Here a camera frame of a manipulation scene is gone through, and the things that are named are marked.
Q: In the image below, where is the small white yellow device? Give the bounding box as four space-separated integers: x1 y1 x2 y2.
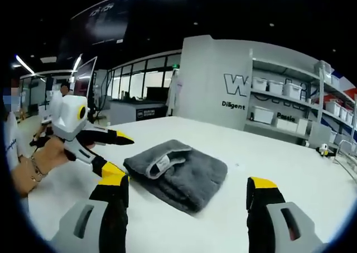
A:
316 142 336 158

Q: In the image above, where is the metal chain bracelet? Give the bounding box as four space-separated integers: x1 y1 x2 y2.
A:
29 154 47 183

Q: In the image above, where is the white hanging coat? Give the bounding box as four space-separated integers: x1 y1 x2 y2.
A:
166 68 182 117

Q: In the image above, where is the grey counter cabinet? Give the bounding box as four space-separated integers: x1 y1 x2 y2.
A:
108 97 168 127

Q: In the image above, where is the row of white storage bins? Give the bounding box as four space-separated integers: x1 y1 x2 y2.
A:
250 60 357 144

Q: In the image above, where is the grey towel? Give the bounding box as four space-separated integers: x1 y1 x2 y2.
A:
123 139 229 216

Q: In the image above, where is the person's left hand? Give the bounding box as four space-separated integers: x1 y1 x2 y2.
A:
33 135 97 173

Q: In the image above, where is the metal wire rack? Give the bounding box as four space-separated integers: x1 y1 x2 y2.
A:
332 139 357 180

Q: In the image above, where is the dark hanging ceiling screen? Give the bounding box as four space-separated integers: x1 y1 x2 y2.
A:
69 0 132 46

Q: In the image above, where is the black box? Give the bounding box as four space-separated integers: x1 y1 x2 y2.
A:
146 86 170 101

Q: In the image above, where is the monitor on stand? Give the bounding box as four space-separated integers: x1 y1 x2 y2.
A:
73 55 99 99

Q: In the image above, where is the grey metal shelf unit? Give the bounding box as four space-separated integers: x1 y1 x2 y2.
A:
244 48 357 155

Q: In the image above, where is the person's white shirt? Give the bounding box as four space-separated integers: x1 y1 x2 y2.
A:
1 110 30 217

